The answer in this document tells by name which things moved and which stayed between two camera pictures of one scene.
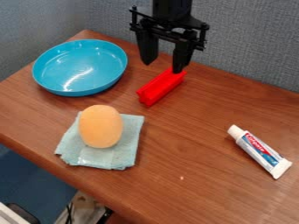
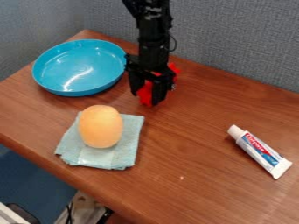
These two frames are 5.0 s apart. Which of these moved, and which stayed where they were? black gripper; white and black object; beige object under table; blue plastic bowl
Moved: black gripper
Stayed: blue plastic bowl; beige object under table; white and black object
